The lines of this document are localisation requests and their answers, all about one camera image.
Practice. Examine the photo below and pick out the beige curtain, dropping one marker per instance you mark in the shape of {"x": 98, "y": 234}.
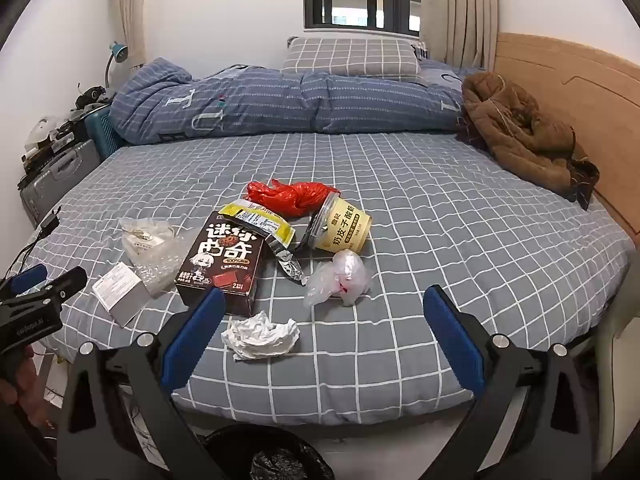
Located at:
{"x": 465, "y": 10}
{"x": 132, "y": 10}

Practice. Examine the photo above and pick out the brown cookie box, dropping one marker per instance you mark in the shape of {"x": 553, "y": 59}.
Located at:
{"x": 220, "y": 260}

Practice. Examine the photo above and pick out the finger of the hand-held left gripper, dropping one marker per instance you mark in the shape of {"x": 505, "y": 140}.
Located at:
{"x": 27, "y": 277}
{"x": 62, "y": 285}

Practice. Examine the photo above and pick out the blue striped duvet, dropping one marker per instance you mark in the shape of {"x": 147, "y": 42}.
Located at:
{"x": 300, "y": 102}

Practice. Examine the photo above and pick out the clear bubble wrap bag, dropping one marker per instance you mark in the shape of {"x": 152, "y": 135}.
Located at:
{"x": 165, "y": 270}

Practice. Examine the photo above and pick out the red plastic bag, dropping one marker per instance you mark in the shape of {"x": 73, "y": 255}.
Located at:
{"x": 300, "y": 195}

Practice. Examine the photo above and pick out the yellow yogurt cup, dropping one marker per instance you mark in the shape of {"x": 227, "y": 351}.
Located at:
{"x": 345, "y": 230}

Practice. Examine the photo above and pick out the wooden headboard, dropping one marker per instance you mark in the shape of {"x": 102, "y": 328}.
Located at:
{"x": 575, "y": 90}

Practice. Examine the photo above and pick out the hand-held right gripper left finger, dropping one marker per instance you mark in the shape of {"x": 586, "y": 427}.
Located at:
{"x": 195, "y": 332}

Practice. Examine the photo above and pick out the black trash bin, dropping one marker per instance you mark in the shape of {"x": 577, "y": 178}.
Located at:
{"x": 225, "y": 445}

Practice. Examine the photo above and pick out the yellow snack wrapper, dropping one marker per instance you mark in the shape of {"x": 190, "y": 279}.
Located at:
{"x": 281, "y": 232}

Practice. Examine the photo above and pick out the blue desk lamp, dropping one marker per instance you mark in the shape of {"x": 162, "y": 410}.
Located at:
{"x": 119, "y": 51}

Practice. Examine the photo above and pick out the light blue printed pillow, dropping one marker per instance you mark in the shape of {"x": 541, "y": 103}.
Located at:
{"x": 445, "y": 71}

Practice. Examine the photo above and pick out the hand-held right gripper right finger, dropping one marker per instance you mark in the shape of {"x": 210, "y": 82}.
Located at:
{"x": 452, "y": 332}

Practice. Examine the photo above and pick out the teal suitcase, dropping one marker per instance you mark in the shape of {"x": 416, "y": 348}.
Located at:
{"x": 100, "y": 130}

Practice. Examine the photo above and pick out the grey suitcase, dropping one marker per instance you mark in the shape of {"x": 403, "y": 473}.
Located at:
{"x": 55, "y": 175}

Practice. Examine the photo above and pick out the clear plastic bag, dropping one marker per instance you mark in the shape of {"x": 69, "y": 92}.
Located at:
{"x": 340, "y": 275}

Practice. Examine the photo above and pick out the bed with grey checked sheet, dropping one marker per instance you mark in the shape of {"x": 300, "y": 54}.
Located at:
{"x": 400, "y": 185}

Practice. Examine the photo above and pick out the black device stack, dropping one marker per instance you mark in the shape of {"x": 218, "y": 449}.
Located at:
{"x": 60, "y": 142}

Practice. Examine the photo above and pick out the white helmet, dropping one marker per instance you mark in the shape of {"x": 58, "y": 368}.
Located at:
{"x": 42, "y": 127}

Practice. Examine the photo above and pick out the person's left hand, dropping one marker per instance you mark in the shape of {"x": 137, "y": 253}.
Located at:
{"x": 30, "y": 395}

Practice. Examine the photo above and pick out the brown jacket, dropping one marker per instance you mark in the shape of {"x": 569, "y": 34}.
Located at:
{"x": 520, "y": 130}

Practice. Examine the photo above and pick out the white tissue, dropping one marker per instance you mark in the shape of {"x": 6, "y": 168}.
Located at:
{"x": 260, "y": 336}

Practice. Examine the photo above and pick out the small white box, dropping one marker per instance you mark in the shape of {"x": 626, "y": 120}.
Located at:
{"x": 125, "y": 302}

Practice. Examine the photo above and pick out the grey checked pillow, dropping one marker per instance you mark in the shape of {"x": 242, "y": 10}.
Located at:
{"x": 350, "y": 55}

